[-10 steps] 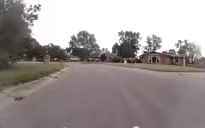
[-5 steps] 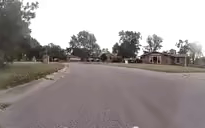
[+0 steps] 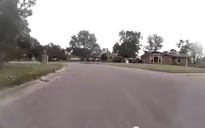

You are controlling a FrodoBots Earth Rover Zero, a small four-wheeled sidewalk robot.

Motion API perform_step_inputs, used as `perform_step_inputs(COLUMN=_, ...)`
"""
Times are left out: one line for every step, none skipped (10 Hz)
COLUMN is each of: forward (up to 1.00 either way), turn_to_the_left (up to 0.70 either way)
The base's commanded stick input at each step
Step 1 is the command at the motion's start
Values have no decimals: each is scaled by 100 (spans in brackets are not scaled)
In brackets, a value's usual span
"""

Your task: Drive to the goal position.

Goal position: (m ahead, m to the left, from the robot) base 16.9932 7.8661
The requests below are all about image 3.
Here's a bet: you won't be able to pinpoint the building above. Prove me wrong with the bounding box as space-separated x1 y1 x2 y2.
100 49 124 63

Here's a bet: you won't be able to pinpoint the tree with spreading crown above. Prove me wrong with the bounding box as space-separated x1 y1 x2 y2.
111 29 143 59

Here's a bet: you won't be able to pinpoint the grey asphalt road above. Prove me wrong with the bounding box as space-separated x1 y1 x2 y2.
0 62 205 128

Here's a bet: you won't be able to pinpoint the dark bushy trees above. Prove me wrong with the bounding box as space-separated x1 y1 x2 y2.
23 41 69 62

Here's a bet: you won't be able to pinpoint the thin-crowned tree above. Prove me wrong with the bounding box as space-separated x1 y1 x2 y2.
143 33 165 54

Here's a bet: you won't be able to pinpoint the brick house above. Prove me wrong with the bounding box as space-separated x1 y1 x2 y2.
140 49 188 66

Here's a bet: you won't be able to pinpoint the pale concrete driveway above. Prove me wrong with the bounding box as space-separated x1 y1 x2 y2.
7 60 43 65

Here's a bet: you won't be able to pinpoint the pale pillar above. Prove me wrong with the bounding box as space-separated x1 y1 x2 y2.
184 56 189 67

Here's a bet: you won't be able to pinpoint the dry grass verge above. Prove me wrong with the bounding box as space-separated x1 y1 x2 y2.
0 61 66 94

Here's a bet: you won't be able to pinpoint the pale leafy tree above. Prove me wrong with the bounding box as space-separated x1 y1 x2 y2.
176 39 205 66

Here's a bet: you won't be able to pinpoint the concrete kerb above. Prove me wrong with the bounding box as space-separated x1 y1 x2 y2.
0 64 69 113

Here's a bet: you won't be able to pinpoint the large dark tree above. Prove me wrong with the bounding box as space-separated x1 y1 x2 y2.
0 0 38 71

